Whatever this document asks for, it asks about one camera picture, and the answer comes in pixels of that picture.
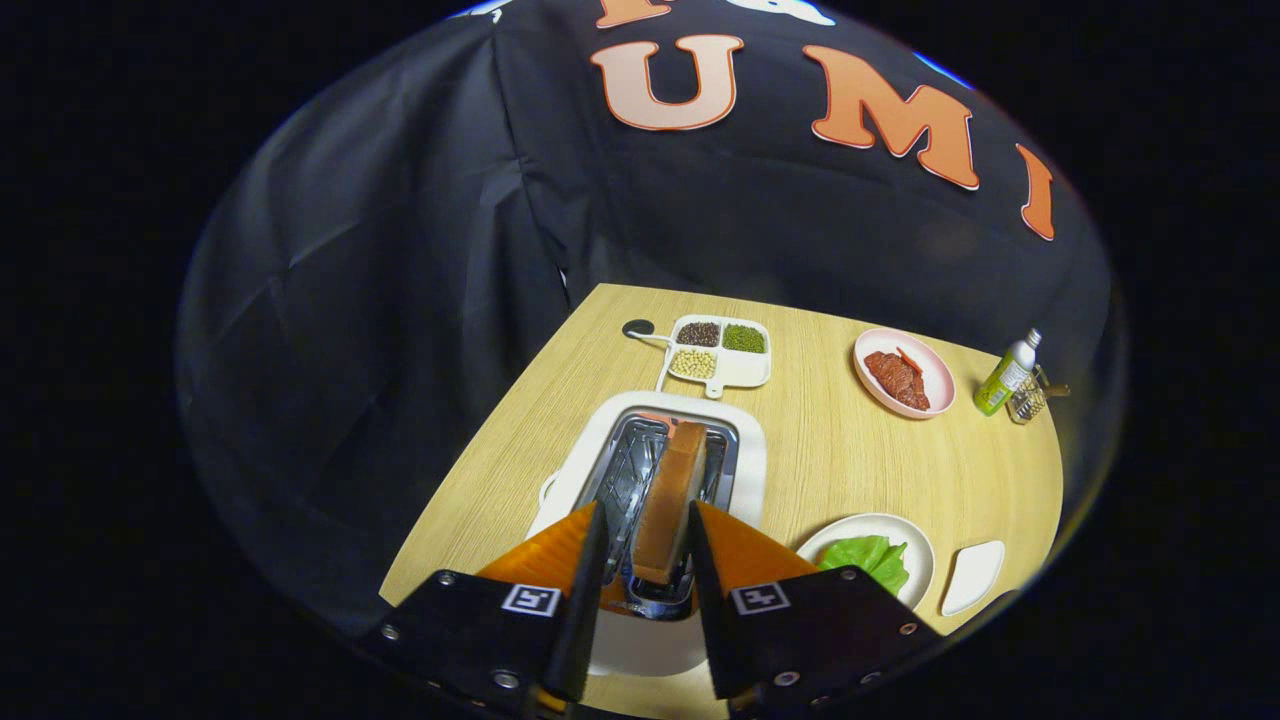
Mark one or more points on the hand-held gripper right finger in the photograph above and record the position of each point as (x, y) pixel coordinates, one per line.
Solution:
(820, 635)

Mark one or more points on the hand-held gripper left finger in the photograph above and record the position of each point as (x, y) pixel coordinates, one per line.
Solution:
(470, 630)

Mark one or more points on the green lettuce leaf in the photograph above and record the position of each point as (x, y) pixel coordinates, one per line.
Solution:
(865, 555)

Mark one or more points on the toasted bread slice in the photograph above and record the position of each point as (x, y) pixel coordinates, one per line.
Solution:
(670, 500)

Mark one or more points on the round white plate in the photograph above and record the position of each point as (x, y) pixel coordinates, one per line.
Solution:
(916, 565)

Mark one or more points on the square white plate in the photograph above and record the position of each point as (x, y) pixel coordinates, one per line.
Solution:
(975, 578)

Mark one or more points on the white toaster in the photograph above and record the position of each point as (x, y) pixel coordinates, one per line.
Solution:
(751, 452)

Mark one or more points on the dark red meat slice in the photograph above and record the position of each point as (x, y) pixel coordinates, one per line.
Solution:
(882, 367)
(912, 392)

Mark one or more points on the white divided dish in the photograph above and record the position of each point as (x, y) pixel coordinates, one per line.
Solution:
(746, 376)

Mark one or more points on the pink plate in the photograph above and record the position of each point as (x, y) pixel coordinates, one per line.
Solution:
(936, 376)

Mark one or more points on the light red meat strip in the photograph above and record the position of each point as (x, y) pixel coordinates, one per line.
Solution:
(908, 360)

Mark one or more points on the heap of yellow soybeans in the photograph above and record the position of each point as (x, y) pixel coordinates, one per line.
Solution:
(692, 363)

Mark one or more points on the heap of green beans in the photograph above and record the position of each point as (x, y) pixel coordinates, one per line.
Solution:
(744, 338)

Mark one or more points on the silver bottle with green label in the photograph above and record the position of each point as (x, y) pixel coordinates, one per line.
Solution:
(1000, 385)

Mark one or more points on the heap of dark brown beans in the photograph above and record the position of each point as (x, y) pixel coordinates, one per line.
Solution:
(698, 334)

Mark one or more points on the black backdrop cloth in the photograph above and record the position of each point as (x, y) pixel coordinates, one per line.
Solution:
(400, 300)

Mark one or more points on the black round table grommet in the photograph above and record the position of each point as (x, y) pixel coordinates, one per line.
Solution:
(636, 326)

